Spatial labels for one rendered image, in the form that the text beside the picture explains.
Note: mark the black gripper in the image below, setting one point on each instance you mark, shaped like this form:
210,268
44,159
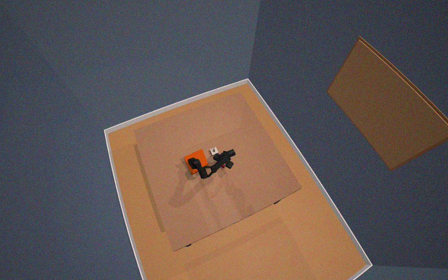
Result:
228,165

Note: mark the white square block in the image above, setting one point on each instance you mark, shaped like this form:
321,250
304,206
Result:
214,152

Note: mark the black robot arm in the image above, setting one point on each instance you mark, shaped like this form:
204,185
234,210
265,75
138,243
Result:
224,159

